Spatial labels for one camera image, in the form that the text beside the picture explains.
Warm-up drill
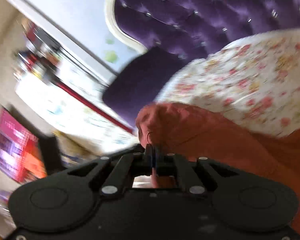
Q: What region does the floral bed sheet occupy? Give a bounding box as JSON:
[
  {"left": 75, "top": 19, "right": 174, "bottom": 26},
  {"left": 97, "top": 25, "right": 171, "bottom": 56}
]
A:
[{"left": 156, "top": 29, "right": 300, "bottom": 138}]

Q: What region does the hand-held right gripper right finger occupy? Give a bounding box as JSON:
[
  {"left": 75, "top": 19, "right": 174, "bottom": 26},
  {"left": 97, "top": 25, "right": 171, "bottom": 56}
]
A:
[{"left": 154, "top": 150, "right": 240, "bottom": 196}]

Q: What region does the cluttered shelf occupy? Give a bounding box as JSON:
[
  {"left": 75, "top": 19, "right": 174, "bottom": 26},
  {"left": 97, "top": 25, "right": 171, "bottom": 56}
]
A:
[{"left": 13, "top": 20, "right": 63, "bottom": 82}]

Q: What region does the red pole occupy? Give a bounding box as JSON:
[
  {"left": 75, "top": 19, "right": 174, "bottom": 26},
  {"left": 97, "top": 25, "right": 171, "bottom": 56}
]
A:
[{"left": 51, "top": 76, "right": 134, "bottom": 134}]

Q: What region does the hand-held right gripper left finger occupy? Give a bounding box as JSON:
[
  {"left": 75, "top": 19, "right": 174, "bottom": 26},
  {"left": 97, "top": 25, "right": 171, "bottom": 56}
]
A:
[{"left": 66, "top": 144, "right": 156, "bottom": 196}]

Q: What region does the purple tufted headboard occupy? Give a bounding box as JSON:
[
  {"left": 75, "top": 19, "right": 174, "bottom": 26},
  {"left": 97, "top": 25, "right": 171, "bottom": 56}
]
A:
[{"left": 104, "top": 0, "right": 300, "bottom": 60}]

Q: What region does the dark purple cushion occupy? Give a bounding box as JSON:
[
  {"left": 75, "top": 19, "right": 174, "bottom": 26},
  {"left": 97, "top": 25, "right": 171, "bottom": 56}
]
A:
[{"left": 102, "top": 46, "right": 190, "bottom": 130}]

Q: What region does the white nightstand with clutter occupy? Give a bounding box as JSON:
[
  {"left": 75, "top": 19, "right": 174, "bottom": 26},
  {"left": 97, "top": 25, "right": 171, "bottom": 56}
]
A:
[{"left": 15, "top": 62, "right": 138, "bottom": 153}]

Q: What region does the pink printed box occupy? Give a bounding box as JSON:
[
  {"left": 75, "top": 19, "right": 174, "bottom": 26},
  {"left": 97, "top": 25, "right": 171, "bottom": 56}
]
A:
[{"left": 0, "top": 107, "right": 47, "bottom": 183}]

